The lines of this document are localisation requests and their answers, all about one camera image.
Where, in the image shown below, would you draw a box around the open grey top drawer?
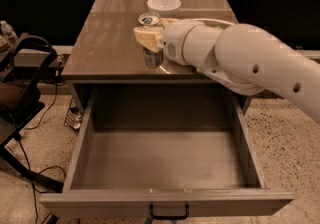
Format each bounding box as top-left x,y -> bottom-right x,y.
40,88 -> 293,218

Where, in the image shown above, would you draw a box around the black floor cable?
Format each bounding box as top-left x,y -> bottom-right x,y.
13,67 -> 68,224

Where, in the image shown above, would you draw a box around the silver redbull can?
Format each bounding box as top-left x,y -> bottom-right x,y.
138,13 -> 163,68

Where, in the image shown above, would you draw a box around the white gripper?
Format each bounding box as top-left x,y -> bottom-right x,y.
133,18 -> 199,65

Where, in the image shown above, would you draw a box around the black drawer handle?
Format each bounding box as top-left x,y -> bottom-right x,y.
149,204 -> 190,220

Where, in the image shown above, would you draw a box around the grey wooden cabinet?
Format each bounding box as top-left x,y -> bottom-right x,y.
60,0 -> 267,116

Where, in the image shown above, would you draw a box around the plastic water bottle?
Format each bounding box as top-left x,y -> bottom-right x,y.
0,20 -> 18,45

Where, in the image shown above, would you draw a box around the black stand frame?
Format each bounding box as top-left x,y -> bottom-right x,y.
0,33 -> 63,193

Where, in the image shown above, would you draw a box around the white bowl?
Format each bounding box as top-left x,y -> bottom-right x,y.
147,0 -> 181,17

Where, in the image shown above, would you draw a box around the green chip bag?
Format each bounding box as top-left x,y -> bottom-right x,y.
214,26 -> 223,30

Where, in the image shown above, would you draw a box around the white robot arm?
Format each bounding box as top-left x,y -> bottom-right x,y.
134,19 -> 320,122

